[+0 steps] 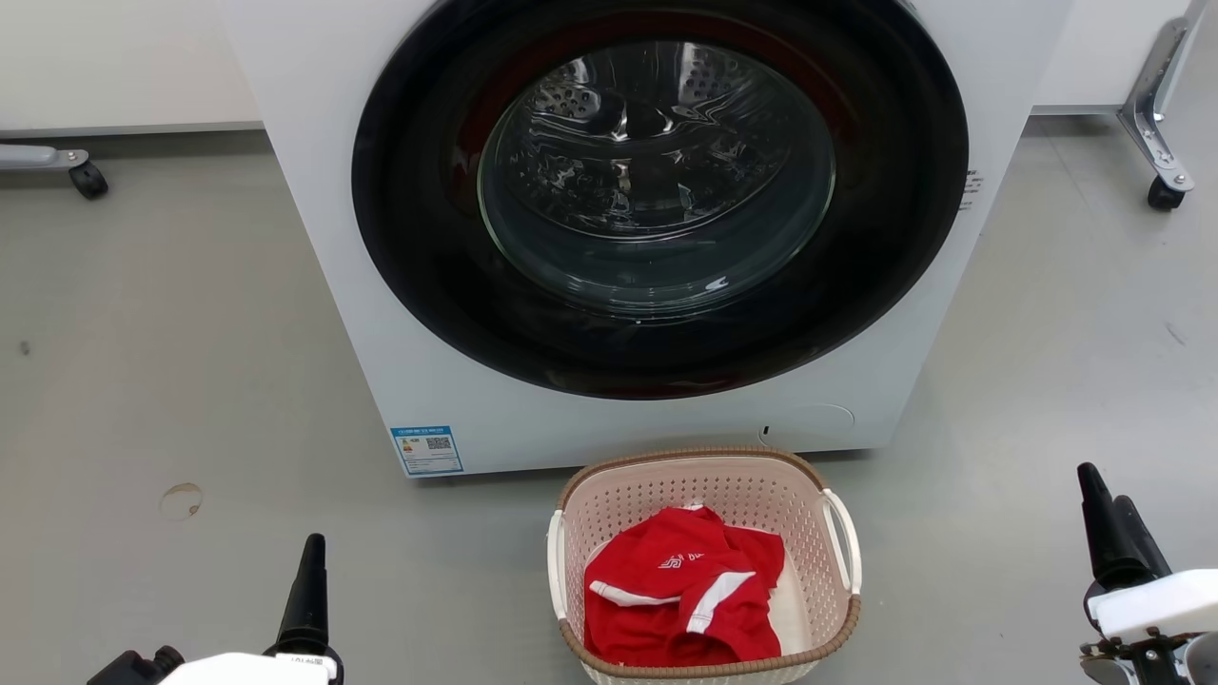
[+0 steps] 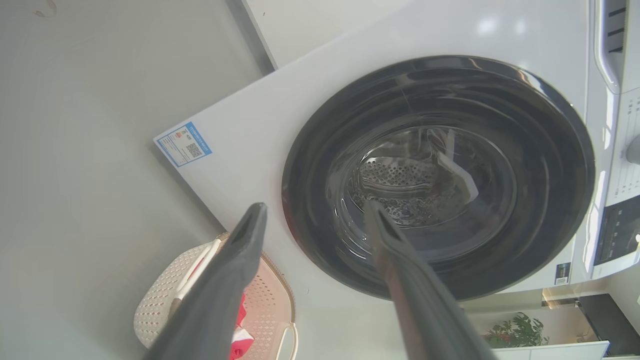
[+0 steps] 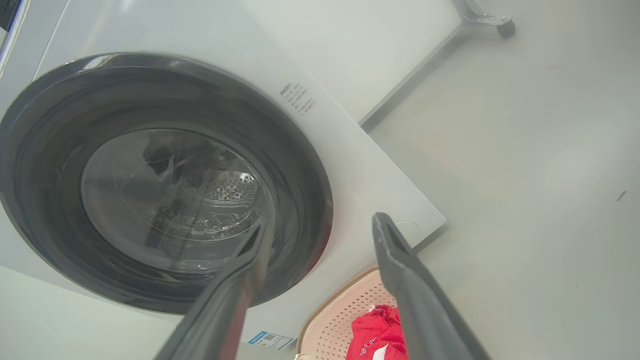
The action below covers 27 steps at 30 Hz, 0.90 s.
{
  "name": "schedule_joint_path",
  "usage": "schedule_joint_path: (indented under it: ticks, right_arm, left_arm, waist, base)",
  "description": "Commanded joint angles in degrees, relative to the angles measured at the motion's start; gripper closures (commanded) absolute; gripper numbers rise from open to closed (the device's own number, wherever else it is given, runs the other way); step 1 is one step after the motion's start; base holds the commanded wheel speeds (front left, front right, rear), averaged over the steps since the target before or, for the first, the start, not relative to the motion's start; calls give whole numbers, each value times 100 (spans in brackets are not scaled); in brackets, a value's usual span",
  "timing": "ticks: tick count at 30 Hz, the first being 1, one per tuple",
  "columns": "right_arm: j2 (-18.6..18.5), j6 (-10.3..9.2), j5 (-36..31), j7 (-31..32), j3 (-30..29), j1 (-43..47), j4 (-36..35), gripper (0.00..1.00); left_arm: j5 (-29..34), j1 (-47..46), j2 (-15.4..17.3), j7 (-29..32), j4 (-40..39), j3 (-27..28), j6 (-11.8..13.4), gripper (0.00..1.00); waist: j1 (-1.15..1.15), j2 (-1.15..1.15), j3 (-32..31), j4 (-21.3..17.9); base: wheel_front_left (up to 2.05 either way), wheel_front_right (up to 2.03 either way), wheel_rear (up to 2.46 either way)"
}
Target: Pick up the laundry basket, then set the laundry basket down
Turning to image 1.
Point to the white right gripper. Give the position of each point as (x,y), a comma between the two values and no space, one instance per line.
(1156,604)

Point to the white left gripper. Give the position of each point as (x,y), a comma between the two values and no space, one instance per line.
(247,670)

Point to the beige perforated laundry basket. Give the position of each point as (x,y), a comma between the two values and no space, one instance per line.
(666,480)

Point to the black left wrist part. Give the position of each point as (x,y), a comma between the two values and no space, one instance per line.
(128,669)

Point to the blue energy label sticker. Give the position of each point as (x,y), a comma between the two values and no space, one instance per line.
(426,450)

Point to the black caster wheel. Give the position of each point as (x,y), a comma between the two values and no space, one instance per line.
(1165,194)
(88,180)

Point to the red garment with white stripes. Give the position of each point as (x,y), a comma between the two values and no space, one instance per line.
(666,609)

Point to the black round washer door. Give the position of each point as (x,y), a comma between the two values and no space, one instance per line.
(419,238)

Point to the white front-load washing machine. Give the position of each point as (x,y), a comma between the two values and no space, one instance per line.
(314,190)

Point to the white partition panel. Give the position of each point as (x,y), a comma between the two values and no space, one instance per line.
(114,62)
(1094,52)

